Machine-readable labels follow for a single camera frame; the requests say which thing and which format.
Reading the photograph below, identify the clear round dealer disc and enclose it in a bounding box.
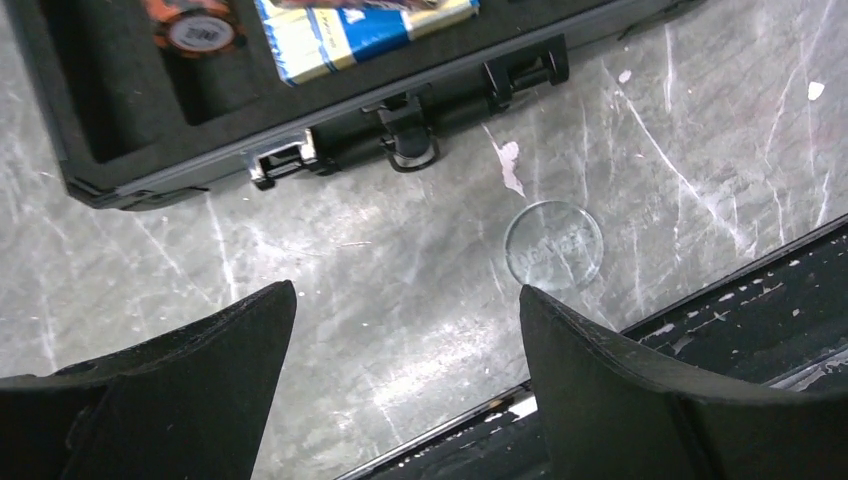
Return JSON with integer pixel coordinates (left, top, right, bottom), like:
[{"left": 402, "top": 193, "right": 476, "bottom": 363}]
[{"left": 503, "top": 200, "right": 604, "bottom": 291}]

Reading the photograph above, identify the brown poker chip stack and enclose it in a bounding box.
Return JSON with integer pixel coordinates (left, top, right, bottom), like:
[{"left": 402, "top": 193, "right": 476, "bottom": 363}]
[{"left": 142, "top": 0, "right": 246, "bottom": 58}]

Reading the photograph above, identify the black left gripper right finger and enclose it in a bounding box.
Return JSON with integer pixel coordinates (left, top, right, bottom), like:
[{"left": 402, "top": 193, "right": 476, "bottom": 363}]
[{"left": 520, "top": 285, "right": 847, "bottom": 479}]

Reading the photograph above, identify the black poker set case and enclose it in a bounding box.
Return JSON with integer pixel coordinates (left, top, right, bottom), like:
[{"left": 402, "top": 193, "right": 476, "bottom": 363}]
[{"left": 5, "top": 1, "right": 693, "bottom": 210}]

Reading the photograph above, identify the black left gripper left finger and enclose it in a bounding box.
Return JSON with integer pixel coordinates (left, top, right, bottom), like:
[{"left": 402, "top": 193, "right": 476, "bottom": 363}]
[{"left": 1, "top": 281, "right": 297, "bottom": 479}]

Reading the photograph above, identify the blue card deck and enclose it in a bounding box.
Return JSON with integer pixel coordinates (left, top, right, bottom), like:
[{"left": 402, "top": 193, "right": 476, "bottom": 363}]
[{"left": 255, "top": 1, "right": 480, "bottom": 86}]

